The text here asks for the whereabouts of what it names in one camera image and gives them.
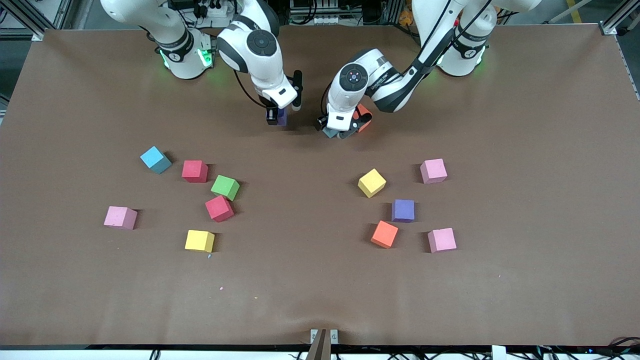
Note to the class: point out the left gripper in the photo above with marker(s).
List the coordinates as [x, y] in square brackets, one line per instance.
[353, 127]

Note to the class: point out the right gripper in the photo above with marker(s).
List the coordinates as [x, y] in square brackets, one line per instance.
[271, 114]

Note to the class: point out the light blue foam cube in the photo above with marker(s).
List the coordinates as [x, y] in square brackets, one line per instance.
[330, 132]
[155, 160]

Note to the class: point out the purple foam cube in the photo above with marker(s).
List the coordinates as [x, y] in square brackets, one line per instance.
[403, 210]
[283, 119]

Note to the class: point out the orange foam cube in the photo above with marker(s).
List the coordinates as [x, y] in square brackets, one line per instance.
[384, 234]
[361, 110]

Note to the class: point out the green foam cube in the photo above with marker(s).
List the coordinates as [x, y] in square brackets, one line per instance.
[225, 187]

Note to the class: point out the red foam cube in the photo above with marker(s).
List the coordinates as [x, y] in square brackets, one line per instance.
[195, 171]
[219, 208]

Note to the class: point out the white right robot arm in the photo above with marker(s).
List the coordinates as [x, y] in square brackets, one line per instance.
[187, 65]

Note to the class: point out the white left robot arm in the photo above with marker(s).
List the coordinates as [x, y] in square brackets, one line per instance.
[462, 55]

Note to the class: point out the yellow foam cube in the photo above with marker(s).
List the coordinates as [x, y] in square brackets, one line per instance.
[199, 240]
[372, 183]

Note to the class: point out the pink foam cube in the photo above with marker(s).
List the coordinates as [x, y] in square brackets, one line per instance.
[433, 171]
[442, 240]
[120, 217]

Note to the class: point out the white rack equipment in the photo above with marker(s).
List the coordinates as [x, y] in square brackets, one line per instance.
[326, 20]

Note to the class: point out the white power strip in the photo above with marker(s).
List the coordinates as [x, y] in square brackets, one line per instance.
[218, 11]

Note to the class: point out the bag of orange items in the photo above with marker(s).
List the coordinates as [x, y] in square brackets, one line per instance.
[406, 19]

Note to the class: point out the white label tag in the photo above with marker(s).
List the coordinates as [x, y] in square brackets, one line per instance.
[499, 352]

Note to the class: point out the metal table edge bracket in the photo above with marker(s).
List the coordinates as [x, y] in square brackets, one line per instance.
[320, 350]

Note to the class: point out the aluminium frame profile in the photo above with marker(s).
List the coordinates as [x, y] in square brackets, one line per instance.
[36, 36]
[607, 29]

